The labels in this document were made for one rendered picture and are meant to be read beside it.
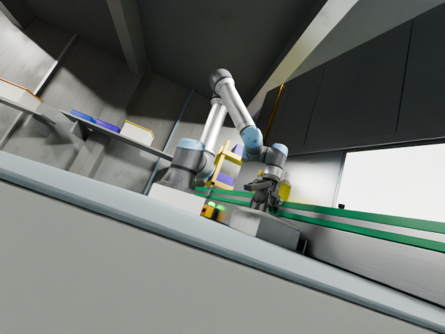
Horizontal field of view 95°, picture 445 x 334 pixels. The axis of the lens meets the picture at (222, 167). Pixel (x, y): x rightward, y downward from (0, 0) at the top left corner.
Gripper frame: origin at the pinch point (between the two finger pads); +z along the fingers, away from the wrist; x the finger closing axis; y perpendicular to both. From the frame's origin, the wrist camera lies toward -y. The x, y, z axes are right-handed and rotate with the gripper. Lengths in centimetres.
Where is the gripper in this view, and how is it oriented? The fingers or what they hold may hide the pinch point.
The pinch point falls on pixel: (253, 221)
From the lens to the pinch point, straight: 86.6
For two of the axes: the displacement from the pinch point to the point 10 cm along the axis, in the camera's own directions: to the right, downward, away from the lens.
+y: 7.7, 4.2, 4.7
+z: -3.4, 9.1, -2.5
